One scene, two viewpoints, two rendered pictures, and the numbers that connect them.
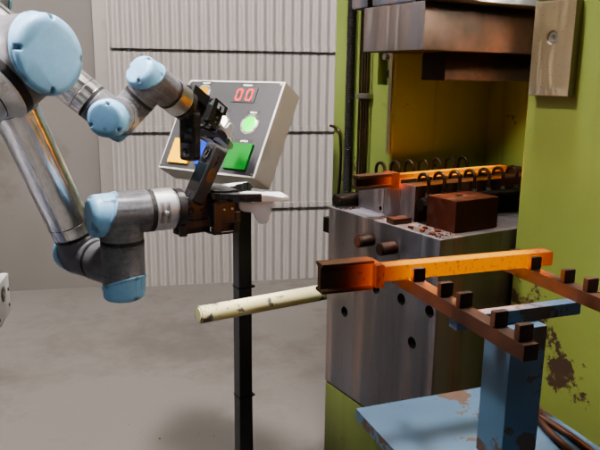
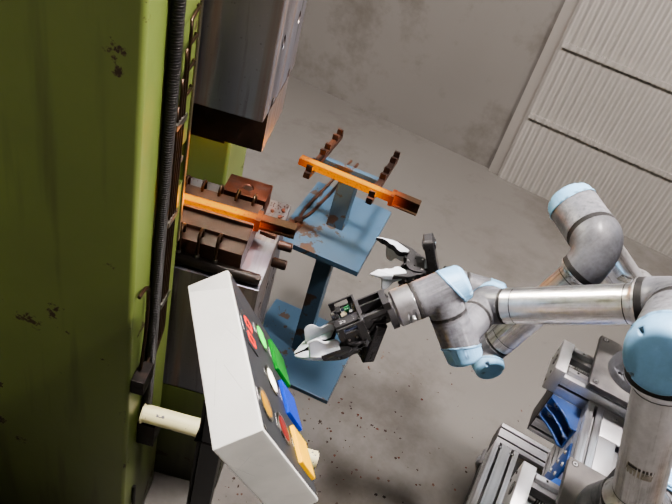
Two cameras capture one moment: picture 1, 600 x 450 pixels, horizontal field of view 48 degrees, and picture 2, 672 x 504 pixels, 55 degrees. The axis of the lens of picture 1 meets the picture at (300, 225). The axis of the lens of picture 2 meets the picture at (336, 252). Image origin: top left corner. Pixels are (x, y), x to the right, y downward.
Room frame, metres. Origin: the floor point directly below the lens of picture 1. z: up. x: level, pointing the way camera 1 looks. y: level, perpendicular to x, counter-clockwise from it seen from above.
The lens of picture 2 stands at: (2.46, 0.62, 1.99)
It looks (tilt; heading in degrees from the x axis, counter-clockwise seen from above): 38 degrees down; 210
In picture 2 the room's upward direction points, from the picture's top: 17 degrees clockwise
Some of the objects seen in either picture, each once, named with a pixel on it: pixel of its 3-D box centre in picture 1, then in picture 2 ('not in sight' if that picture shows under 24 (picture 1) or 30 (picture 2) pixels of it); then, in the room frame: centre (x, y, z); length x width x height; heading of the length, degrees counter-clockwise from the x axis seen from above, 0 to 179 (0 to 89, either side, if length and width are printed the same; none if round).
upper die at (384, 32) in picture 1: (463, 32); (182, 85); (1.59, -0.37, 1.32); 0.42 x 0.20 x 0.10; 122
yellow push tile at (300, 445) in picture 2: (182, 151); (300, 453); (1.86, 0.33, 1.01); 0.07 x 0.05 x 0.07; 57
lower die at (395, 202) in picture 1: (454, 187); (171, 215); (1.59, -0.37, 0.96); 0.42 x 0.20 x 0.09; 122
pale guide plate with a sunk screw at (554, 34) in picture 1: (554, 48); not in sight; (1.28, -0.47, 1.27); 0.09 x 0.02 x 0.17; 32
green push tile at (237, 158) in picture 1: (238, 157); (276, 364); (1.75, 0.16, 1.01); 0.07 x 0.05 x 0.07; 57
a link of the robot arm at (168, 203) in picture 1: (163, 209); not in sight; (1.18, 0.24, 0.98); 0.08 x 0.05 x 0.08; 32
